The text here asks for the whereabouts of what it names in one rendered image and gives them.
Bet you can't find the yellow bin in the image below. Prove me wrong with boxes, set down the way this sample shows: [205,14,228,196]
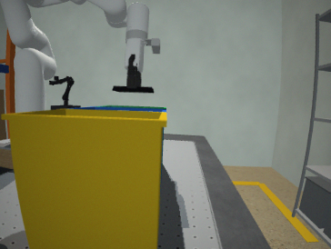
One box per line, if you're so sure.
[9,109,167,249]

